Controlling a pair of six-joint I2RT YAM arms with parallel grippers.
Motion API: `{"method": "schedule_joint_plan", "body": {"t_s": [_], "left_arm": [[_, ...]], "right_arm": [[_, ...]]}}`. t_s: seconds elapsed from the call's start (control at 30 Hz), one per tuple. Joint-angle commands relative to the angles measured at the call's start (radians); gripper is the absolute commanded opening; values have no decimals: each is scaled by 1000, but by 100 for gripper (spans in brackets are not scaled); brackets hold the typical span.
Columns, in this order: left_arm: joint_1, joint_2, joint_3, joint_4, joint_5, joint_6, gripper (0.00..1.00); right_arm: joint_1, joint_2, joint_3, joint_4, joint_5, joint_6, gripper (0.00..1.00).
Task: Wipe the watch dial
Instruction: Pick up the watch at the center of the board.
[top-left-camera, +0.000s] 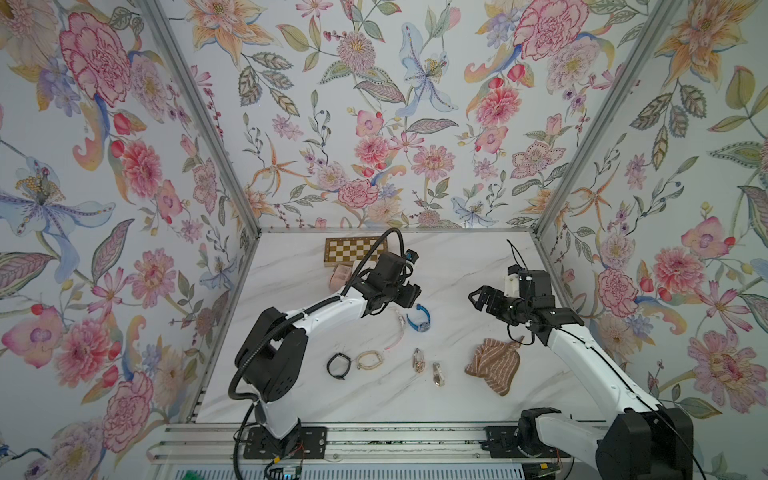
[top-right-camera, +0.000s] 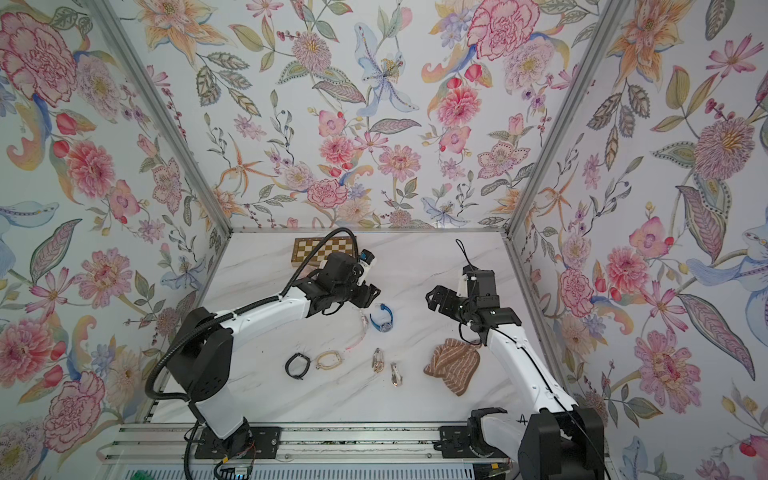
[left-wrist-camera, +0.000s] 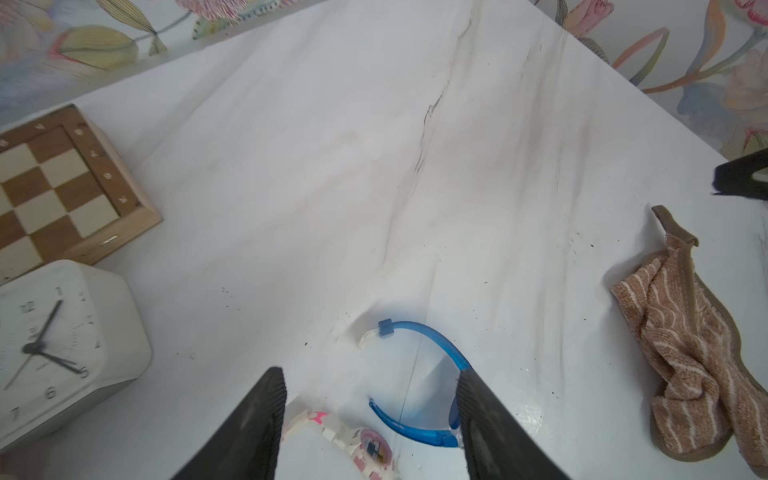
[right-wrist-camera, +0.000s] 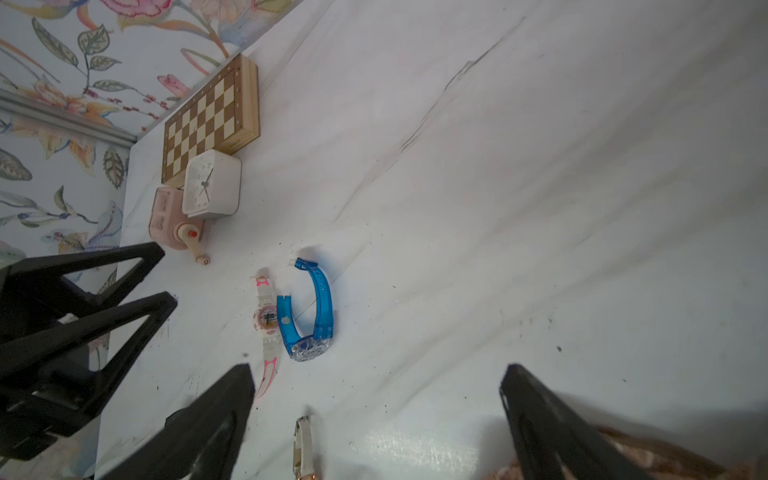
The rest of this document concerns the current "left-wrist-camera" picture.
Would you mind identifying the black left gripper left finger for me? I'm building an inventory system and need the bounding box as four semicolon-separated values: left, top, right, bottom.
174;367;287;480

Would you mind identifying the blue translucent wristwatch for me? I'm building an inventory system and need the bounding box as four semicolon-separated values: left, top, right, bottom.
357;319;471;449

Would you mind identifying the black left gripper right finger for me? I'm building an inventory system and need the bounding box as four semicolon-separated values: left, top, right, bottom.
456;369;567;480

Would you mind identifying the white square alarm clock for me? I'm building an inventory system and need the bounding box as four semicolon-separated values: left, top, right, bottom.
1;260;152;453

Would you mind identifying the pink white wristwatch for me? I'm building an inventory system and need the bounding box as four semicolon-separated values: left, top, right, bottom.
280;410;401;480

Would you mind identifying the wooden chessboard box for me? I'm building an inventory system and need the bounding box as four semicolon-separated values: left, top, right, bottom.
1;104;162;283

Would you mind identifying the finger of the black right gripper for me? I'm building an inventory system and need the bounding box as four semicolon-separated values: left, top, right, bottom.
712;149;767;201

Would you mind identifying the brown striped cloth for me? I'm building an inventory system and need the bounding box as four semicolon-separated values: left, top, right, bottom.
611;205;767;479

